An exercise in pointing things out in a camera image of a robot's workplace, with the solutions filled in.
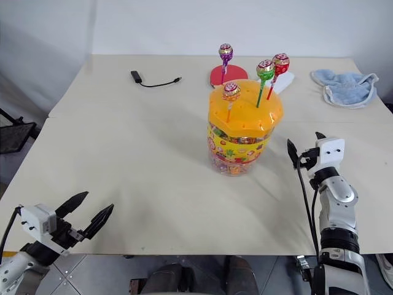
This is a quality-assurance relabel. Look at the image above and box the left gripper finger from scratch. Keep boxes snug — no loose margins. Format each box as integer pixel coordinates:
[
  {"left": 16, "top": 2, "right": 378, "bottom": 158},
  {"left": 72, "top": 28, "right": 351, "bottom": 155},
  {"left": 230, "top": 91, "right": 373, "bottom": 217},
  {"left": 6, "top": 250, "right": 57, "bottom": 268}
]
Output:
[
  {"left": 80, "top": 203, "right": 115, "bottom": 240},
  {"left": 54, "top": 191, "right": 90, "bottom": 219}
]

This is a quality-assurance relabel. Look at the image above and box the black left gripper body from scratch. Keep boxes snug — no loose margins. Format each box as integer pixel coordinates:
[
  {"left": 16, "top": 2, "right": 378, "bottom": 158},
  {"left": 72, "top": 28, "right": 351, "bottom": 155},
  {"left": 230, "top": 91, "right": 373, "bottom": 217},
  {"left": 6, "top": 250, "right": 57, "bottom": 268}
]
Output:
[{"left": 48, "top": 216, "right": 89, "bottom": 250}]

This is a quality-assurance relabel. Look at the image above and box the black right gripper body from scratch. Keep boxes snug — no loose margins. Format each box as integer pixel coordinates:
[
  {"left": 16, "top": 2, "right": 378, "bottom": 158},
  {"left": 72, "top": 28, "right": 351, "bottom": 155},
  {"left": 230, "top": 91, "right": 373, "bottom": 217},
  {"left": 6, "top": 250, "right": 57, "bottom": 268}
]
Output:
[{"left": 295, "top": 147, "right": 322, "bottom": 173}]

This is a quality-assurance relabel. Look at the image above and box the lollipop jar with orange lid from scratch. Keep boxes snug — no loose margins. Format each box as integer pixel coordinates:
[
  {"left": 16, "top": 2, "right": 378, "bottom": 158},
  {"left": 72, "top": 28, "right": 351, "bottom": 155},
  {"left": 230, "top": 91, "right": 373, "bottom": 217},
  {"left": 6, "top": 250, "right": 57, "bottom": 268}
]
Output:
[{"left": 207, "top": 79, "right": 284, "bottom": 178}]

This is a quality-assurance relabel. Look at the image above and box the red wrapped lollipop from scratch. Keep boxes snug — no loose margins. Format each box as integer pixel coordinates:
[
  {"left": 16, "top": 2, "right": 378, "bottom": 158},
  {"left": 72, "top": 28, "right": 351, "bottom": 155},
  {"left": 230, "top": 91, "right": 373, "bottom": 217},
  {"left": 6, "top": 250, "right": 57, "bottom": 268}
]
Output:
[{"left": 265, "top": 52, "right": 292, "bottom": 101}]

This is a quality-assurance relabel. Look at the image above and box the orange wrapped lollipop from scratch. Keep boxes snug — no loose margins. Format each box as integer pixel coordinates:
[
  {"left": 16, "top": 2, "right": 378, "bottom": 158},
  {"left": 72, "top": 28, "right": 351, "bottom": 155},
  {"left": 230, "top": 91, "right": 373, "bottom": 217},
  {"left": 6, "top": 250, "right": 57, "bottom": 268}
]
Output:
[{"left": 222, "top": 81, "right": 241, "bottom": 122}]

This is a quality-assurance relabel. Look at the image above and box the green wrapped lollipop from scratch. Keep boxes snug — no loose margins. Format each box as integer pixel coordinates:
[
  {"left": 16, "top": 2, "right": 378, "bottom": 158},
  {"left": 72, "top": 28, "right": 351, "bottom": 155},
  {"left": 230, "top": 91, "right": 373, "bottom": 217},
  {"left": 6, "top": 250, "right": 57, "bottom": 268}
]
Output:
[{"left": 255, "top": 58, "right": 276, "bottom": 109}]

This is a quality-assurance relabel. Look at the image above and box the purple wrapped lollipop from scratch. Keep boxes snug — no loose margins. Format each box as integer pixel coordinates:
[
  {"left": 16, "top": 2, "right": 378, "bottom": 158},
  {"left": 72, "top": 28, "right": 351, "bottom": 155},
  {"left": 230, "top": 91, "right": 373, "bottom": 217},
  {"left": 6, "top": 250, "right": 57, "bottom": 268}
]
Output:
[{"left": 218, "top": 42, "right": 235, "bottom": 85}]

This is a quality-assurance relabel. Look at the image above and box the light blue towel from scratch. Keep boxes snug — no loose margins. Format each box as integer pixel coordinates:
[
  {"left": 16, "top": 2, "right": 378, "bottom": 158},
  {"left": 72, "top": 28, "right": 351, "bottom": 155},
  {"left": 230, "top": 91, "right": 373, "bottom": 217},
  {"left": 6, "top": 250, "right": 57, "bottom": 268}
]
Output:
[{"left": 309, "top": 68, "right": 380, "bottom": 110}]

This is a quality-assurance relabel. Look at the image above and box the dark rounded shape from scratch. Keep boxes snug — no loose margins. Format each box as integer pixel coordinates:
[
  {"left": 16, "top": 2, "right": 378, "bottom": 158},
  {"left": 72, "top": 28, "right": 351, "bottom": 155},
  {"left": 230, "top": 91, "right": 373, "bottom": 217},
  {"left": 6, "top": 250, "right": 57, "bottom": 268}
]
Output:
[{"left": 143, "top": 262, "right": 198, "bottom": 295}]

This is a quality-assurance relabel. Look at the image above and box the metal table clamp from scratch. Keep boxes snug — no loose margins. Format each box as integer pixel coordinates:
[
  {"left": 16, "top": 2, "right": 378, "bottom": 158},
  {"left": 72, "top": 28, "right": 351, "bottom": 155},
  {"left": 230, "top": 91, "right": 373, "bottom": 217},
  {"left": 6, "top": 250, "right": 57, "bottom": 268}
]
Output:
[{"left": 295, "top": 255, "right": 311, "bottom": 282}]

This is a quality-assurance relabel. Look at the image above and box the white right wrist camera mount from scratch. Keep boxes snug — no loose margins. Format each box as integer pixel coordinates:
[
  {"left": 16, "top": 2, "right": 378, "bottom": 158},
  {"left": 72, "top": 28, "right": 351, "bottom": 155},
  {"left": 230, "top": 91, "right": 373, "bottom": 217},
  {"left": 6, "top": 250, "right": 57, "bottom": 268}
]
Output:
[{"left": 306, "top": 137, "right": 346, "bottom": 179}]

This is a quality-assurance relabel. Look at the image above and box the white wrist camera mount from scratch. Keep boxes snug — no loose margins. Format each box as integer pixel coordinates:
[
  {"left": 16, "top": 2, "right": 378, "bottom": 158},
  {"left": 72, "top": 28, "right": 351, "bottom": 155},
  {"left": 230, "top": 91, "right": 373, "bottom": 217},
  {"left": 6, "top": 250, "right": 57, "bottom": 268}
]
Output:
[
  {"left": 18, "top": 203, "right": 71, "bottom": 256},
  {"left": 306, "top": 137, "right": 346, "bottom": 179}
]

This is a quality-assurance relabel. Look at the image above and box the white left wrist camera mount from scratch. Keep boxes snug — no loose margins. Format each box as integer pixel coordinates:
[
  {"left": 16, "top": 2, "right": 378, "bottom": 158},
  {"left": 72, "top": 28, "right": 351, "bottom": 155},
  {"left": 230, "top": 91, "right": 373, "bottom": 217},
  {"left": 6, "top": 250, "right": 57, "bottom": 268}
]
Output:
[{"left": 18, "top": 203, "right": 71, "bottom": 256}]

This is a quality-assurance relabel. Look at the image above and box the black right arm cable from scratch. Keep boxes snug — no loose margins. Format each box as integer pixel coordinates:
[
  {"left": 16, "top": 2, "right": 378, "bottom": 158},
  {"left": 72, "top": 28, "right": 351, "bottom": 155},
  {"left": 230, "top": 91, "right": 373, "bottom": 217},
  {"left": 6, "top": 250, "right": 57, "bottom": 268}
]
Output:
[{"left": 295, "top": 152, "right": 324, "bottom": 295}]

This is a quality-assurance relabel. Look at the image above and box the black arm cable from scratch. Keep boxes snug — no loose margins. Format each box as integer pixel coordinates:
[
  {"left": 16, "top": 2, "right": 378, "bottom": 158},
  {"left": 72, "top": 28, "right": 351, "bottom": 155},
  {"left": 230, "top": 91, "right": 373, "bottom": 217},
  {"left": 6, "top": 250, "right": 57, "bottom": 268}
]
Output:
[
  {"left": 0, "top": 206, "right": 23, "bottom": 265},
  {"left": 295, "top": 152, "right": 324, "bottom": 295}
]

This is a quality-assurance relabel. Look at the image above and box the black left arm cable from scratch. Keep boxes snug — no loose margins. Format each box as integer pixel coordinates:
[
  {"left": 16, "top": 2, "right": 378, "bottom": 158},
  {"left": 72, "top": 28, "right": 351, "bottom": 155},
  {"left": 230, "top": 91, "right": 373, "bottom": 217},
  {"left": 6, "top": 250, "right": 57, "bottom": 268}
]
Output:
[{"left": 0, "top": 206, "right": 23, "bottom": 265}]

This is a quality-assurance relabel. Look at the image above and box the black metal frame stand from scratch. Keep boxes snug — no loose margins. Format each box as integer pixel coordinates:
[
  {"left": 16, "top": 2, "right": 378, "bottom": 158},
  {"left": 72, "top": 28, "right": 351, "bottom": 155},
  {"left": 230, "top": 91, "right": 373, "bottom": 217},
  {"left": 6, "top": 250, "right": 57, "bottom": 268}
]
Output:
[{"left": 0, "top": 107, "right": 38, "bottom": 155}]

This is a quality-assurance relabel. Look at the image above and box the black USB adapter with cable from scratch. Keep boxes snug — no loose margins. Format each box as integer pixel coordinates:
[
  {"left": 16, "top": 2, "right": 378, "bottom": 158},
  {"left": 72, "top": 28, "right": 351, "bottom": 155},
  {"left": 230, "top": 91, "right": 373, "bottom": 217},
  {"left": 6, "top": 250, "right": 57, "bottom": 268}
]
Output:
[{"left": 130, "top": 70, "right": 183, "bottom": 89}]

